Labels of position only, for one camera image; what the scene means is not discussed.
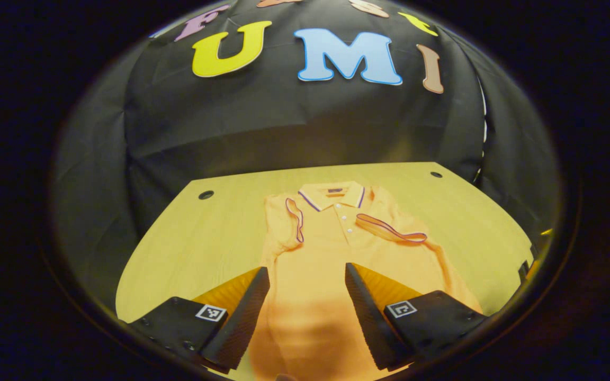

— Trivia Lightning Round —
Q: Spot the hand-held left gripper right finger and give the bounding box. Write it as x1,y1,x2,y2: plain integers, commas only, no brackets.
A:
345,262,489,371

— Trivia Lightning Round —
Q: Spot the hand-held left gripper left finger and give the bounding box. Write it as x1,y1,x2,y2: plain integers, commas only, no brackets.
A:
125,266,271,371

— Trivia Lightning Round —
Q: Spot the orange T-shirt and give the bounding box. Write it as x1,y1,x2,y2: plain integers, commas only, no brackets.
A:
249,180,483,381

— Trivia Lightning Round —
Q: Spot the black backdrop cloth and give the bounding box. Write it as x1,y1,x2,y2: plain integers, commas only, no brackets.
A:
51,0,562,313

